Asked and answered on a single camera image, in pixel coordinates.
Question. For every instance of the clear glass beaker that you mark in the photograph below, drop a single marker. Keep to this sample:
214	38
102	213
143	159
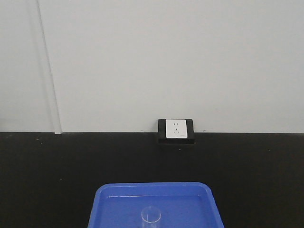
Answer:
151	217

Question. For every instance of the blue plastic tray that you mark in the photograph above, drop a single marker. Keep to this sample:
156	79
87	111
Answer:
182	205

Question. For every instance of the black socket mounting box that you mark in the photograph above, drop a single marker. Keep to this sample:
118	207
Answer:
162	135

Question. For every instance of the white wall power socket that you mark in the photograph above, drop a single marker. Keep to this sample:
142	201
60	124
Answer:
176	128

